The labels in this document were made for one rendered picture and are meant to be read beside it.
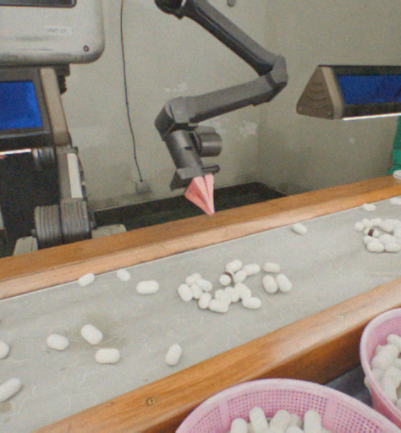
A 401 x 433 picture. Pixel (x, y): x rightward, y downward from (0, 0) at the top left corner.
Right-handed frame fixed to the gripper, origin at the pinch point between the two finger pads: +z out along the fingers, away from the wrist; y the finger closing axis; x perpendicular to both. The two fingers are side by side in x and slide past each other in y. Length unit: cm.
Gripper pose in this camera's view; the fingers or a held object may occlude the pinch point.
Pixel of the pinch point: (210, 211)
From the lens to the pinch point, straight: 73.7
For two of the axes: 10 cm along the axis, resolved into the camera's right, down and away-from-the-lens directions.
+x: -3.1, 4.9, 8.2
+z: 3.8, 8.5, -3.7
